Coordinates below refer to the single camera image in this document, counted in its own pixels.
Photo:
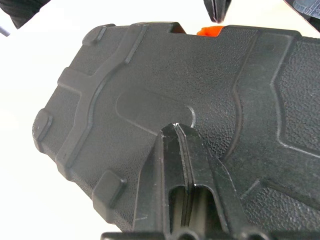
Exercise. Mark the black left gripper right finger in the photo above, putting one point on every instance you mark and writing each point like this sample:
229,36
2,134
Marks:
207,170

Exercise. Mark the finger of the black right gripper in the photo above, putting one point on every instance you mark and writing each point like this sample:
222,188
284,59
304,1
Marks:
209,7
223,8

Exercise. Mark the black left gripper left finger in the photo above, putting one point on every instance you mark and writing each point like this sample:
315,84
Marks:
170,160

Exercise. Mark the black plastic tool case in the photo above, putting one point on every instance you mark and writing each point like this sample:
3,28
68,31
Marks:
175,82

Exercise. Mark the person in blue jeans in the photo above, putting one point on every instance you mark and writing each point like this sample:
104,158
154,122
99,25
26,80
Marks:
303,7

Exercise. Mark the person in black clothes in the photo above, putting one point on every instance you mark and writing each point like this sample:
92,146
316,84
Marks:
22,11

